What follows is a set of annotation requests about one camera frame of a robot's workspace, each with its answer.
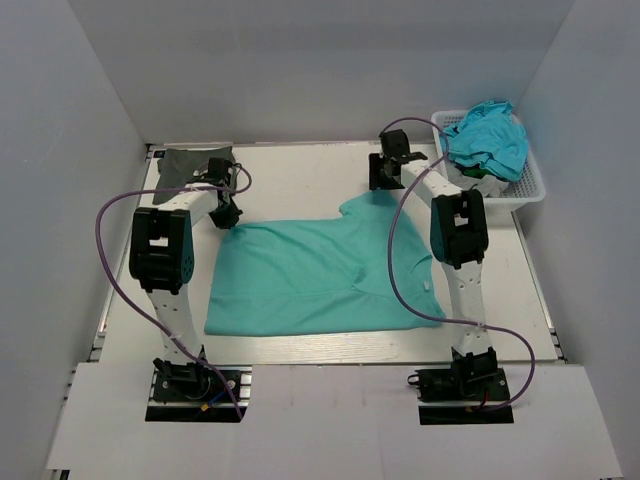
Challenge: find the dark green cloth in basket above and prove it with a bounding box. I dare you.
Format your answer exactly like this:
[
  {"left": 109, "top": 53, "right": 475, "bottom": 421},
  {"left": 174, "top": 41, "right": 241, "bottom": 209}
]
[{"left": 464, "top": 169, "right": 487, "bottom": 178}]

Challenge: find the folded dark grey t-shirt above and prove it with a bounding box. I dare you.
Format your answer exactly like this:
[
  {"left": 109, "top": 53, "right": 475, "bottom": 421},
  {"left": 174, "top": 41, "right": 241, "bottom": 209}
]
[{"left": 153, "top": 146, "right": 235, "bottom": 205}]

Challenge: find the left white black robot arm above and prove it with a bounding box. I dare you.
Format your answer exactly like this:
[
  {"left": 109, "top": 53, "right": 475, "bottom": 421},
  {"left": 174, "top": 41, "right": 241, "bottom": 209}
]
[{"left": 129, "top": 149, "right": 242, "bottom": 399}]

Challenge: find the white plastic basket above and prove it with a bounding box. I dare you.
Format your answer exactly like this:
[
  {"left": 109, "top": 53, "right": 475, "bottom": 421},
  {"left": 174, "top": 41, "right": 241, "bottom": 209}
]
[{"left": 431, "top": 110, "right": 546, "bottom": 214}]

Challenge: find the grey white cloth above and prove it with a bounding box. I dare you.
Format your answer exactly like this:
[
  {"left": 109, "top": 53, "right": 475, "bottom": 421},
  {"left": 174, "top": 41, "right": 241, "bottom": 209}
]
[{"left": 446, "top": 163, "right": 510, "bottom": 198}]

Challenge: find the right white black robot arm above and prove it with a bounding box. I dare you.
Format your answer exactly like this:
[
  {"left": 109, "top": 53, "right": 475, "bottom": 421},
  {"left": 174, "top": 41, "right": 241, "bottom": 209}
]
[{"left": 369, "top": 129, "right": 492, "bottom": 360}]

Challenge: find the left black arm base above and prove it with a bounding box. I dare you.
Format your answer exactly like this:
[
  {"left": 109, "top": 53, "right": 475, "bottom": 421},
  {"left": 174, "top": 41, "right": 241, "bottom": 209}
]
[{"left": 145, "top": 359, "right": 252, "bottom": 424}]

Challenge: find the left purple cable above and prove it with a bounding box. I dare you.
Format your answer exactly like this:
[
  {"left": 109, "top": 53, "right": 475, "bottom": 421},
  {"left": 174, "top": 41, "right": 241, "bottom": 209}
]
[{"left": 94, "top": 162, "right": 252, "bottom": 421}]

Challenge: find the light blue t-shirt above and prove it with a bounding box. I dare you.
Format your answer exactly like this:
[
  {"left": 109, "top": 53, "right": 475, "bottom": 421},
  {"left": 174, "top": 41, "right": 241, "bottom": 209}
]
[{"left": 440, "top": 100, "right": 529, "bottom": 182}]

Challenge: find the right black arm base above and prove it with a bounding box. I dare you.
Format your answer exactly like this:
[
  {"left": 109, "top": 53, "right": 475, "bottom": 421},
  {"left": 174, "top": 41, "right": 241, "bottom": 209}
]
[{"left": 407, "top": 358, "right": 514, "bottom": 426}]

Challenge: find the teal green t-shirt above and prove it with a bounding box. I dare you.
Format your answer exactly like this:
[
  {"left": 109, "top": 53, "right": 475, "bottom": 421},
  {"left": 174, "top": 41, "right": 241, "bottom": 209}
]
[{"left": 204, "top": 191, "right": 444, "bottom": 337}]

